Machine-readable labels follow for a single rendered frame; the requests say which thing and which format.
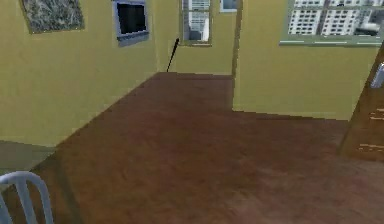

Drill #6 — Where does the white metal chair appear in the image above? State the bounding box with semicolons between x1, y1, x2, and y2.
0;170;55;224

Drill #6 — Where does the wide green-framed window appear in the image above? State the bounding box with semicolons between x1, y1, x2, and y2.
279;0;384;47

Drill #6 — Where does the silver door handle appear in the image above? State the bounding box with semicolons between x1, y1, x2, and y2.
370;62;384;89

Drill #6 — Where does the narrow green-framed window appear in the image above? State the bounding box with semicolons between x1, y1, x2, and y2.
180;0;214;47

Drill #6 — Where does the small white-framed picture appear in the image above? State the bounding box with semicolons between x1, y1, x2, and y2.
219;0;239;14

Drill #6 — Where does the brown wooden door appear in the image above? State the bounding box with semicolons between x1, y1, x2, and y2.
338;42;384;163

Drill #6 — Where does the grey textured framed picture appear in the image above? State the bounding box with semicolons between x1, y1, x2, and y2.
19;0;85;35

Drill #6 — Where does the black baseball bat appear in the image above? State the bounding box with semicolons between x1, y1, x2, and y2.
166;37;181;73

